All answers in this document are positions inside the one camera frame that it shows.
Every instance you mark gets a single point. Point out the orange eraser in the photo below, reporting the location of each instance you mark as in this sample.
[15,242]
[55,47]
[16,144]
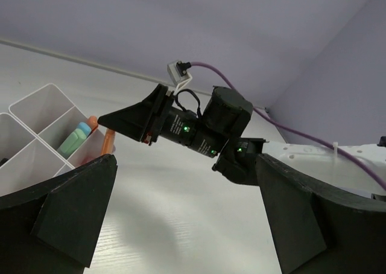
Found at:
[92,122]

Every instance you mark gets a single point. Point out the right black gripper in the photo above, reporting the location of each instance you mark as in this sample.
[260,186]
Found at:
[144,120]

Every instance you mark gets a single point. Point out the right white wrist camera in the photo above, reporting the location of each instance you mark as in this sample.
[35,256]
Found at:
[178,73]

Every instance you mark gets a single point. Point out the white compartment organizer box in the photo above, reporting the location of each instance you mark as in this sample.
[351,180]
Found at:
[32,131]

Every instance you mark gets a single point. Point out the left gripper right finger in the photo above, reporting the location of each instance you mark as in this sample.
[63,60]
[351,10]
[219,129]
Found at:
[318,228]

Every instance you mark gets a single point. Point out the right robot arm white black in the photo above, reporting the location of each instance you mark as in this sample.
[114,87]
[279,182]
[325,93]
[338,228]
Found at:
[216,132]

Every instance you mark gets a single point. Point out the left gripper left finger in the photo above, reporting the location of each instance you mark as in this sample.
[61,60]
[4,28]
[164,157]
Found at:
[56,224]

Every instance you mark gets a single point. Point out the orange highlighter marker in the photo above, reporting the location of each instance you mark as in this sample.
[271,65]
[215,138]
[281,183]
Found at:
[108,143]

